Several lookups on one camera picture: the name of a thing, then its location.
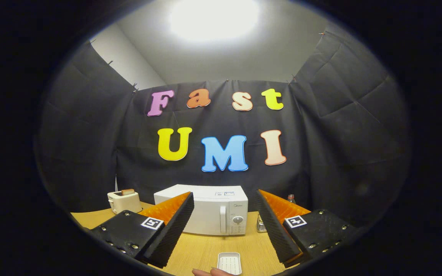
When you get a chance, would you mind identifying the small white rectangular tray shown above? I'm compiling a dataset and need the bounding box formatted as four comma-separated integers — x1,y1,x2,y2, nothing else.
217,252,242,276

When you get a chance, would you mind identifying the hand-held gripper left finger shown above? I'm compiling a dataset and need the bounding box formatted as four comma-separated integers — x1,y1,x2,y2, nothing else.
90,192,195,269

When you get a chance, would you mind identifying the cream toaster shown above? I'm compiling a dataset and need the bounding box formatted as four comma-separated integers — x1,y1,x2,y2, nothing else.
107,191,143,214

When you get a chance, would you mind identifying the white toaster oven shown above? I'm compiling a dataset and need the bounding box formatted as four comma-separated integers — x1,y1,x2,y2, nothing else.
154,184,249,236

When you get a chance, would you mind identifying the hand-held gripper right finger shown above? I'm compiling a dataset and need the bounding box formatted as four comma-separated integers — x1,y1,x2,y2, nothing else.
257,189,360,269

